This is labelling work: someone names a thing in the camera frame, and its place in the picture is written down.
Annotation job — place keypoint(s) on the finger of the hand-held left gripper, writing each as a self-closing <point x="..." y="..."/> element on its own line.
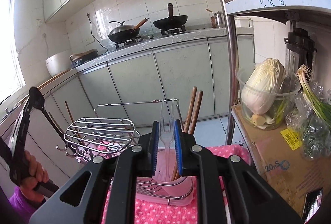
<point x="22" y="123"/>

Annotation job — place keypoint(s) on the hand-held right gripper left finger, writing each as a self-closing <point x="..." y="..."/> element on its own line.
<point x="156" y="149"/>

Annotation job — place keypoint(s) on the clear plastic tub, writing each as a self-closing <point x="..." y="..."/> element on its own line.
<point x="284" y="99"/>

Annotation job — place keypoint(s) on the black blender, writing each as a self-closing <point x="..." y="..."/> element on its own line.
<point x="300" y="42"/>

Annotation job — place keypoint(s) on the plastic bag of greens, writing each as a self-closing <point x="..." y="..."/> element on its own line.
<point x="310" y="141"/>

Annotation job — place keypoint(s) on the black wok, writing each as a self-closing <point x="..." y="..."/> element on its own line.
<point x="170" y="22"/>

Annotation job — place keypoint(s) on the black induction cooker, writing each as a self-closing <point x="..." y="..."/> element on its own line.
<point x="82" y="58"/>

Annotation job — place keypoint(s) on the window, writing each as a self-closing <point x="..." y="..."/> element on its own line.
<point x="10" y="45"/>

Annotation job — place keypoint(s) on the black spoon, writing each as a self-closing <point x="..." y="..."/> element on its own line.
<point x="36" y="98"/>

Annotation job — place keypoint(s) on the person's left forearm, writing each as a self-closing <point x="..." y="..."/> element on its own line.
<point x="23" y="208"/>

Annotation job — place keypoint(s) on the stainless steel kettle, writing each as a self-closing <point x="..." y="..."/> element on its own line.
<point x="219" y="20"/>

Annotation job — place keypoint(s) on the pink polka dot blanket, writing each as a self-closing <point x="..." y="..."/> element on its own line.
<point x="155" y="213"/>

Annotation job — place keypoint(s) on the white plastic box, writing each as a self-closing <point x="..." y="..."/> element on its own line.
<point x="244" y="22"/>

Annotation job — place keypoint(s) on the clear plastic fork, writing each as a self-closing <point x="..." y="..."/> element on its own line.
<point x="165" y="136"/>

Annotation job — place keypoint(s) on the ginger piece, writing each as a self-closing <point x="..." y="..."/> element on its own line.
<point x="258" y="120"/>

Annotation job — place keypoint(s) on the napa cabbage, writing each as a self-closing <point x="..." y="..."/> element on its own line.
<point x="261" y="86"/>

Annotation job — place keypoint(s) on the metal shelf unit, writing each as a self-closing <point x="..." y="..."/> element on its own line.
<point x="231" y="58"/>

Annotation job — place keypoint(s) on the gas stove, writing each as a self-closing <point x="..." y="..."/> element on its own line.
<point x="144" y="38"/>

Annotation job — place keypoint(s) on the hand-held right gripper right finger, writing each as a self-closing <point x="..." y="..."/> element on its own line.
<point x="178" y="149"/>

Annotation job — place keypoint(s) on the person's left hand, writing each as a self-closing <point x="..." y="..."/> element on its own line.
<point x="35" y="169"/>

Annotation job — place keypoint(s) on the brown cup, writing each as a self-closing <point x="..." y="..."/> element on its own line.
<point x="212" y="22"/>

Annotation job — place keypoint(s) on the white rice cooker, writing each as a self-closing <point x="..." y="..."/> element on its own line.
<point x="58" y="64"/>

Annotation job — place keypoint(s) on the wok with lid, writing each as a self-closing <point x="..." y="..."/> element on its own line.
<point x="121" y="33"/>

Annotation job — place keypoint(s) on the pink plastic drip tray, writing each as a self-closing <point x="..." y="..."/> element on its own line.
<point x="181" y="200"/>

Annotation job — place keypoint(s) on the tall pink plastic utensil cup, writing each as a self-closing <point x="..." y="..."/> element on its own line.
<point x="165" y="193"/>

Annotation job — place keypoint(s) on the large printed cardboard sheet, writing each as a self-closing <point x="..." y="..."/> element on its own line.
<point x="271" y="182"/>

